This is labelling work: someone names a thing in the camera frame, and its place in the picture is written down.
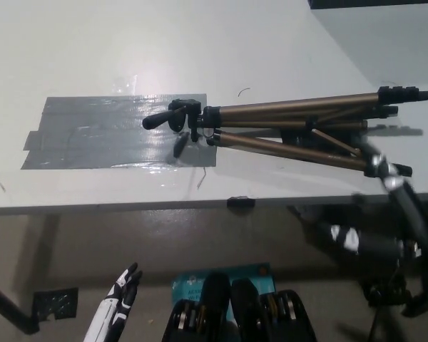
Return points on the black tape floor patch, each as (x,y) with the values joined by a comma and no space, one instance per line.
(55,303)

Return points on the grey duct tape patch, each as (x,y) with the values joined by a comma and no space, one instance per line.
(103,135)

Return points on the bronze and black camera tripod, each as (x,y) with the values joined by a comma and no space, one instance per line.
(271,107)

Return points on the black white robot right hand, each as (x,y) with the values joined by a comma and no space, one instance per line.
(410,217)

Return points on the black metal table leg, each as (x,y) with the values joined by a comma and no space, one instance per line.
(426,301)
(10,308)

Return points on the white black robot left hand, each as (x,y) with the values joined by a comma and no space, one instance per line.
(112,303)

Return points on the teal cardboard box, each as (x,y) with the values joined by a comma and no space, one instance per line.
(189,283)

